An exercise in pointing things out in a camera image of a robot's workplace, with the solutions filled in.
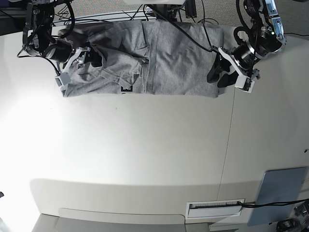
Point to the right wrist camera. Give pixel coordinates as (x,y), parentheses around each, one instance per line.
(63,79)

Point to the blue-grey panel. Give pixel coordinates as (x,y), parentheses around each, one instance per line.
(281,185)

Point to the grey T-shirt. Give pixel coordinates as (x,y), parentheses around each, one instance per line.
(145,57)

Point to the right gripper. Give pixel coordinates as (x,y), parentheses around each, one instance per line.
(62,51)

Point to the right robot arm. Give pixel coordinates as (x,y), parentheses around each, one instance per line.
(38,40)

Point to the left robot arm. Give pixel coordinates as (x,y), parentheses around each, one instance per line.
(265,36)

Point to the robot base stand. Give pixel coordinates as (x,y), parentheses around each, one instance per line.
(172,11)

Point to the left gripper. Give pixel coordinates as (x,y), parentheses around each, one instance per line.
(245,57)

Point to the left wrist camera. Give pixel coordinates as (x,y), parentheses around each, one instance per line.
(244,83)

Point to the white cable grommet tray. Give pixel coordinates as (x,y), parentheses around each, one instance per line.
(213,209)

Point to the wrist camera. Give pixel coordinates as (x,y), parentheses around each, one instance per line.
(63,79)
(244,83)

